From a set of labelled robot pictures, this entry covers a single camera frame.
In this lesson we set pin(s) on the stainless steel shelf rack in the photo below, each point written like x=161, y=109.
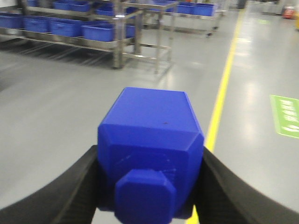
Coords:
x=127, y=18

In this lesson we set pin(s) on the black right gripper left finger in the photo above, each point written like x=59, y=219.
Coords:
x=71, y=198

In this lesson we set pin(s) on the blue plastic storage bin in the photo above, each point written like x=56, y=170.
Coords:
x=11, y=20
x=100, y=32
x=66, y=27
x=38, y=24

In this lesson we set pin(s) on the blue plastic bottle-shaped part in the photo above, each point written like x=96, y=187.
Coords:
x=150, y=147

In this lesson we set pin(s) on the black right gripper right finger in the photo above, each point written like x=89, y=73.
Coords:
x=221, y=197

